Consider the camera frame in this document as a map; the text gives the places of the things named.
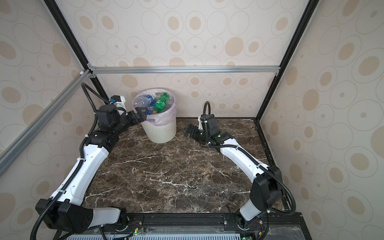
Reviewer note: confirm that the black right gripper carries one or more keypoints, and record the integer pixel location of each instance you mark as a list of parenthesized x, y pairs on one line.
[(195, 129)]

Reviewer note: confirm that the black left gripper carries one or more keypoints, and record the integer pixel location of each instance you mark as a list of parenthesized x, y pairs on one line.
[(142, 117)]

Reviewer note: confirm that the green bottle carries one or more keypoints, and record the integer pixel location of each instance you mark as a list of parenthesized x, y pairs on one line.
[(161, 103)]

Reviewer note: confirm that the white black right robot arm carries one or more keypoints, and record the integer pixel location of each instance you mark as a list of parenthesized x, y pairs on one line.
[(268, 192)]

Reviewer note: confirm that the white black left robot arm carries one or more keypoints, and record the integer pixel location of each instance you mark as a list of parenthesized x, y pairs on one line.
[(63, 210)]

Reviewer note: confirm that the pink bin liner bag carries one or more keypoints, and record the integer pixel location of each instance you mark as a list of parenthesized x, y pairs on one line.
[(169, 113)]

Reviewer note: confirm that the white ribbed waste bin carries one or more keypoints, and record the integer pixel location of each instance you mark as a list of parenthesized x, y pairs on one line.
[(160, 134)]

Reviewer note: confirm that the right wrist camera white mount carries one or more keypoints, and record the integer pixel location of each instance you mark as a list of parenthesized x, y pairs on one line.
[(209, 125)]

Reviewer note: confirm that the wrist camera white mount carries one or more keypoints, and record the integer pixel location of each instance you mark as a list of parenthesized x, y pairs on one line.
[(118, 101), (209, 125)]

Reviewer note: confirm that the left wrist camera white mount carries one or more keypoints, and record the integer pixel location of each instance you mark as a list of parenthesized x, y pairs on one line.
[(118, 101)]

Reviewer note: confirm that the aluminium rail back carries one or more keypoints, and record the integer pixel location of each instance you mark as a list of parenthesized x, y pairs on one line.
[(185, 70)]

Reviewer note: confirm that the aluminium rail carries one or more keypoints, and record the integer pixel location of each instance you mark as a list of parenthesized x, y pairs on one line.
[(26, 137), (185, 70)]

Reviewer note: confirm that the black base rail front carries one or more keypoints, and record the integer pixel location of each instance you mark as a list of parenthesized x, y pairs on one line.
[(206, 226)]

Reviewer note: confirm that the aluminium rail left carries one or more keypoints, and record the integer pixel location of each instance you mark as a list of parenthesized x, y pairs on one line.
[(26, 137)]

